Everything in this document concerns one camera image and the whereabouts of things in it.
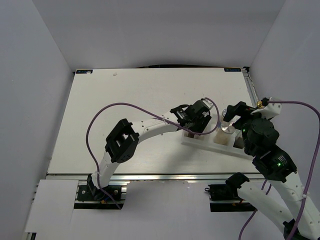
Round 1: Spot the blue label silver cap shaker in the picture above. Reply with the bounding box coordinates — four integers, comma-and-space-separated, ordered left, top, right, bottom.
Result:
218, 108, 229, 129

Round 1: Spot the purple cable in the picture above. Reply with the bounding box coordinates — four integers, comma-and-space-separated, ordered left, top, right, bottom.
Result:
85, 97, 222, 210
238, 99, 320, 240

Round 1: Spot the right blue corner sticker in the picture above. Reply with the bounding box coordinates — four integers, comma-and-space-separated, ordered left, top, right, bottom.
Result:
224, 67, 242, 72

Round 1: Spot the small brown spice jar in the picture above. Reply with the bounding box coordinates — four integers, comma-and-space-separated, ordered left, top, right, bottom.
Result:
187, 133, 200, 139

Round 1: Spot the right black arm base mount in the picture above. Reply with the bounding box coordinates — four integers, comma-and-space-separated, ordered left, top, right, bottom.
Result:
204, 184, 256, 213

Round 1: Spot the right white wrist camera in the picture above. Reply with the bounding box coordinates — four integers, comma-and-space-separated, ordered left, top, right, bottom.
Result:
251, 97, 282, 120

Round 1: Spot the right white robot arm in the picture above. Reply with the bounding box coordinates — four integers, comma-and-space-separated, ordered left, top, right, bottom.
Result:
223, 98, 320, 240

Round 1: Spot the clear glass bottle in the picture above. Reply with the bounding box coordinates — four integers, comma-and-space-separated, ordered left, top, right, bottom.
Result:
256, 99, 266, 109

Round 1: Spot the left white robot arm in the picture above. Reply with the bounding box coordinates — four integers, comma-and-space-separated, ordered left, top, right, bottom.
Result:
87, 98, 214, 201

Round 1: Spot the white silver cap shaker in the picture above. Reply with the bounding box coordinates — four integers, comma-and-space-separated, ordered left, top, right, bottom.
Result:
213, 125, 236, 146

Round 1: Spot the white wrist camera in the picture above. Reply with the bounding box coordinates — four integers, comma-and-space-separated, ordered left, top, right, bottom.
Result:
251, 97, 282, 120
201, 97, 215, 110

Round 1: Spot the white three-slot organizer tray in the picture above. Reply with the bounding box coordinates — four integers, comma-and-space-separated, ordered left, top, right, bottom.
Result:
181, 121, 251, 160

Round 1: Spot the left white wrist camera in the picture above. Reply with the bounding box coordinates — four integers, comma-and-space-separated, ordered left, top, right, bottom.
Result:
201, 97, 215, 110

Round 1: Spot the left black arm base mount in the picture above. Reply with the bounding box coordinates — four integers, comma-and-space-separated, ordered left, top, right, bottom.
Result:
73, 181, 127, 210

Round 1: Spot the blue corner sticker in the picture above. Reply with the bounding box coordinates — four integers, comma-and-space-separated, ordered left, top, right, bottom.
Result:
75, 69, 93, 75
224, 67, 242, 72

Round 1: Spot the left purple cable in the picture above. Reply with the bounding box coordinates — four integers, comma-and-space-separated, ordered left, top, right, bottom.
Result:
85, 97, 222, 210

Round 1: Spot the left blue corner sticker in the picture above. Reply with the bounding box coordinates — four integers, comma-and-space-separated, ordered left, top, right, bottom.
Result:
75, 69, 93, 75

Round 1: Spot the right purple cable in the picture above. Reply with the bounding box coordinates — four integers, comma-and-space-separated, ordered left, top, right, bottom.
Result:
238, 99, 320, 240

